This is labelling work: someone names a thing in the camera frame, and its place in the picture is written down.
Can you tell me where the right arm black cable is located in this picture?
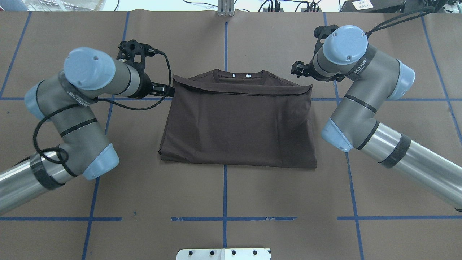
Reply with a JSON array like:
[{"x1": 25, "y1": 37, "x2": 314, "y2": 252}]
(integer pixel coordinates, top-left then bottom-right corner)
[{"x1": 365, "y1": 6, "x2": 435, "y2": 38}]

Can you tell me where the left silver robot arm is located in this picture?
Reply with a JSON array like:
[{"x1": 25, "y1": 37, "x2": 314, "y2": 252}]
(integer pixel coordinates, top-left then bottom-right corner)
[{"x1": 1, "y1": 40, "x2": 173, "y2": 214}]

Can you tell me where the aluminium frame post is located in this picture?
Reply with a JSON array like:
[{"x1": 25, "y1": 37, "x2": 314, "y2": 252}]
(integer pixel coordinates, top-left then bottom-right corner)
[{"x1": 217, "y1": 0, "x2": 235, "y2": 17}]

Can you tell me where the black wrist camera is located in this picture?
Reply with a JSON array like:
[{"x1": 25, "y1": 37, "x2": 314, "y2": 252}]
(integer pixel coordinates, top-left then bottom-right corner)
[
  {"x1": 116, "y1": 39, "x2": 160, "y2": 74},
  {"x1": 313, "y1": 24, "x2": 339, "y2": 57}
]

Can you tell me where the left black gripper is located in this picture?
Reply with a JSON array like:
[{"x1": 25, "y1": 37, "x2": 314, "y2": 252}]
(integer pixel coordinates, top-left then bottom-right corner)
[{"x1": 139, "y1": 74, "x2": 175, "y2": 99}]

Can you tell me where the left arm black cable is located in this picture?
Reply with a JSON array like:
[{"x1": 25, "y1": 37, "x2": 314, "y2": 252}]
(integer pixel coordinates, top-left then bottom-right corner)
[{"x1": 32, "y1": 51, "x2": 172, "y2": 177}]

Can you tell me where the dark brown t-shirt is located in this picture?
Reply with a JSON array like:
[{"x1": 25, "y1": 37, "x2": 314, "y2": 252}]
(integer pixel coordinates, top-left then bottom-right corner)
[{"x1": 158, "y1": 69, "x2": 317, "y2": 169}]

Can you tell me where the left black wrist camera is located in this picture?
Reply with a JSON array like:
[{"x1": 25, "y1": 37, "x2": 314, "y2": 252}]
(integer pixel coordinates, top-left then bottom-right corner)
[{"x1": 116, "y1": 39, "x2": 160, "y2": 74}]

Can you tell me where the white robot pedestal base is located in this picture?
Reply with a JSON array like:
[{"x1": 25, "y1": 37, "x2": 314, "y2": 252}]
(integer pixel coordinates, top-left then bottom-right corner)
[{"x1": 176, "y1": 248, "x2": 272, "y2": 260}]

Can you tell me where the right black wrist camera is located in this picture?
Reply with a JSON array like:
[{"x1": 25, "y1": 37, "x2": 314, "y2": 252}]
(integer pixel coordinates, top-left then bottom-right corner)
[{"x1": 313, "y1": 24, "x2": 339, "y2": 57}]

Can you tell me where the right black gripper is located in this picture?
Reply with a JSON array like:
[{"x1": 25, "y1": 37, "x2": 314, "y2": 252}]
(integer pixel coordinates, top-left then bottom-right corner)
[{"x1": 291, "y1": 60, "x2": 325, "y2": 81}]

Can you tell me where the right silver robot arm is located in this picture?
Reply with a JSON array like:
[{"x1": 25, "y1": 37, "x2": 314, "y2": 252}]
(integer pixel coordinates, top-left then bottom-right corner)
[{"x1": 291, "y1": 25, "x2": 462, "y2": 211}]

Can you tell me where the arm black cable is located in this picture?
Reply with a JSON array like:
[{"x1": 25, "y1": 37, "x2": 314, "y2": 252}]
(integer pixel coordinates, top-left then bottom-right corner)
[
  {"x1": 365, "y1": 6, "x2": 435, "y2": 38},
  {"x1": 32, "y1": 51, "x2": 172, "y2": 177}
]

